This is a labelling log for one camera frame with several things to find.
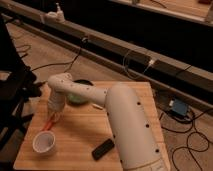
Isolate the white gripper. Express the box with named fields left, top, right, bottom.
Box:
left=47, top=95, right=65, bottom=122

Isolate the white object on rail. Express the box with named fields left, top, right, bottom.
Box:
left=45, top=4, right=65, bottom=23

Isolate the blue power box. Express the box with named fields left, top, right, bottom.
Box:
left=169, top=99, right=188, bottom=117

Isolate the black floor cable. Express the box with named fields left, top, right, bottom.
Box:
left=30, top=36, right=88, bottom=75

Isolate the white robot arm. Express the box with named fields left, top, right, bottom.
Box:
left=48, top=73, right=169, bottom=171

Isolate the green bowl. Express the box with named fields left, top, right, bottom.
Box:
left=67, top=79, right=93, bottom=105

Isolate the white cloth piece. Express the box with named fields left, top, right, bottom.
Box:
left=92, top=103, right=103, bottom=110

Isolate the white paper cup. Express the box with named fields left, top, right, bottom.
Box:
left=32, top=131, right=56, bottom=156

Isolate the black rectangular remote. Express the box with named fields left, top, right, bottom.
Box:
left=91, top=139, right=115, bottom=160

